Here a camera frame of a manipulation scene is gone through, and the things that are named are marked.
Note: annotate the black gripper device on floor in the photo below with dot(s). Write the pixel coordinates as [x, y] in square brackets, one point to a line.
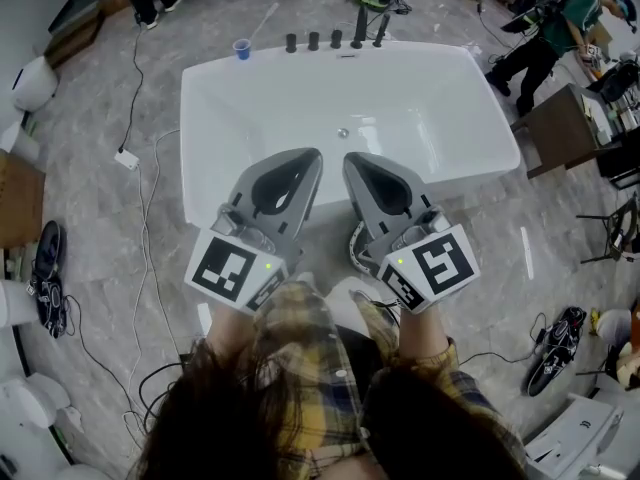
[552, 353]
[50, 278]

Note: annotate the person's left forearm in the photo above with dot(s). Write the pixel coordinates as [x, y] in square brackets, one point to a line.
[227, 330]

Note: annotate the black bathtub faucet spout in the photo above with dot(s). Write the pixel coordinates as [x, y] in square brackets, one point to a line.
[359, 30]

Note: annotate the person's right forearm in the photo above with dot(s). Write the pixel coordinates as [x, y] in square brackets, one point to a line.
[420, 330]

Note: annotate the black round tap knob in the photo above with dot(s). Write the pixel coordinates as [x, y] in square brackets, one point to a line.
[336, 39]
[314, 41]
[291, 43]

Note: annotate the black hand shower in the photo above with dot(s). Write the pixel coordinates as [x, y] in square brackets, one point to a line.
[382, 30]

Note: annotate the brown wooden table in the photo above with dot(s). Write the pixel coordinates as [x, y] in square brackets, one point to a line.
[560, 133]

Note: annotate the white air purifier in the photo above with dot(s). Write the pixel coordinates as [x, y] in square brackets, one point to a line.
[34, 84]

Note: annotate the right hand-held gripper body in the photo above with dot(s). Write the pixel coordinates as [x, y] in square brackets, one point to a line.
[400, 188]

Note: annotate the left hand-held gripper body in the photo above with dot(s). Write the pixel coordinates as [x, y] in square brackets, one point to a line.
[270, 183]

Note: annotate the person's yellow plaid shirt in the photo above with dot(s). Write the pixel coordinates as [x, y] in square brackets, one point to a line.
[310, 368]

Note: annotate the brown cardboard box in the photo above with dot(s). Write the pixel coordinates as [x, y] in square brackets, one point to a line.
[20, 198]

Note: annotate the blue plastic cup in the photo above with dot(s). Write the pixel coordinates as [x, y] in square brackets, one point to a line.
[242, 50]

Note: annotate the black metal stand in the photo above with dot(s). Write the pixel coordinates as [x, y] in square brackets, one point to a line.
[612, 233]

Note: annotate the white cabinet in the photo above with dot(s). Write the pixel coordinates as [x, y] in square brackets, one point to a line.
[575, 440]

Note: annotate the white power adapter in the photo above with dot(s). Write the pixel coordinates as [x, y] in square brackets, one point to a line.
[126, 159]

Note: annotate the white bathtub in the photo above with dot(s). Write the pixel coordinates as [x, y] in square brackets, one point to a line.
[280, 98]

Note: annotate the white perforated basket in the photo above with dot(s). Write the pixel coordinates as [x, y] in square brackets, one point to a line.
[356, 250]

